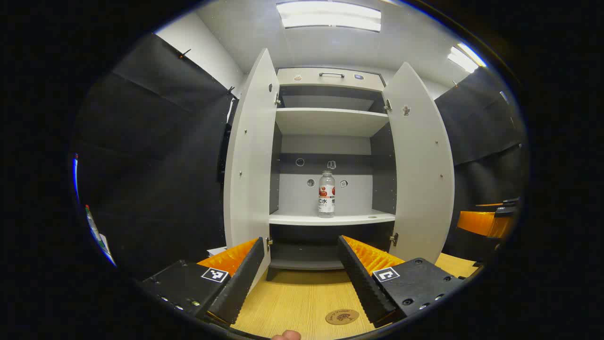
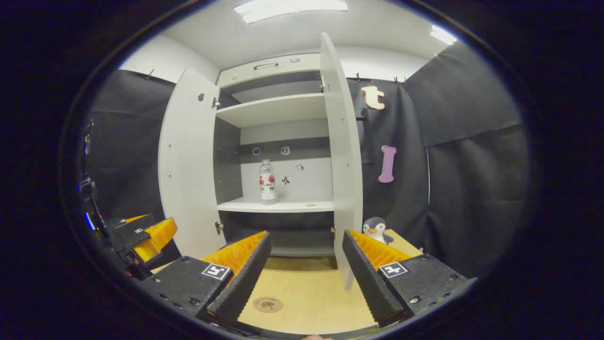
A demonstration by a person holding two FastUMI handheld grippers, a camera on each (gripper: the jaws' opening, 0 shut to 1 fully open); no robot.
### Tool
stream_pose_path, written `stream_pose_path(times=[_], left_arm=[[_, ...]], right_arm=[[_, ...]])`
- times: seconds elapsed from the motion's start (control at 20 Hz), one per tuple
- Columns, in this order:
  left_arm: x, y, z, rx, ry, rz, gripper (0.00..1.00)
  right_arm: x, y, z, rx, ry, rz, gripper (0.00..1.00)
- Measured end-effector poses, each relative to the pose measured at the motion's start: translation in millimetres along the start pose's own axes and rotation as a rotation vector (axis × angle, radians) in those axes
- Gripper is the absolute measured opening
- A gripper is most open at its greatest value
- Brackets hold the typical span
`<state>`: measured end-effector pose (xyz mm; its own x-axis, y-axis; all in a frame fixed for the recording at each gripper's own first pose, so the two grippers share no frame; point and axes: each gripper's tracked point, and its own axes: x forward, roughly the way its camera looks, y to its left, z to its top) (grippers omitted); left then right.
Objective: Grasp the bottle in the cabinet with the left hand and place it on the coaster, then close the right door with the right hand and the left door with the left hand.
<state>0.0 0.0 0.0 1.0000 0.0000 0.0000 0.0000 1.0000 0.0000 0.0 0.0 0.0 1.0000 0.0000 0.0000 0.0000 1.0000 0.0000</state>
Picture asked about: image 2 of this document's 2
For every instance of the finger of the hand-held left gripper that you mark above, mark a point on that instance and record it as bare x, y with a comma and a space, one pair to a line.
134, 218
158, 236

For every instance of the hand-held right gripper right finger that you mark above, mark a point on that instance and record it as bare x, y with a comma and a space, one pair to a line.
368, 278

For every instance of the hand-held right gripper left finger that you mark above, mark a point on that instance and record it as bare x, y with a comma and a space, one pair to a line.
245, 278

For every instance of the white cabinet door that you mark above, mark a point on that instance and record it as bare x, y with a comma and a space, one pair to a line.
188, 165
342, 165

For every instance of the clear plastic bottle red label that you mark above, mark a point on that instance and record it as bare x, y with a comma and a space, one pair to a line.
267, 186

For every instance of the white grey cabinet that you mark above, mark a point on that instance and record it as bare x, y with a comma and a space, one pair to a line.
278, 111

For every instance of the white cabinet drawer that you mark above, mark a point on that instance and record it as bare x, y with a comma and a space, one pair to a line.
278, 68

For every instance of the penguin plush toy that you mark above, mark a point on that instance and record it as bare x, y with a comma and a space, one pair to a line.
376, 230

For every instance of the black backdrop cloth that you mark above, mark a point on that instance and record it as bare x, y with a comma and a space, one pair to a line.
472, 189

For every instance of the small ceiling light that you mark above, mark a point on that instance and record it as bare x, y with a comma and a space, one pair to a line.
442, 35

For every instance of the long ceiling light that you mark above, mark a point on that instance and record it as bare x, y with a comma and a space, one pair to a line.
290, 9

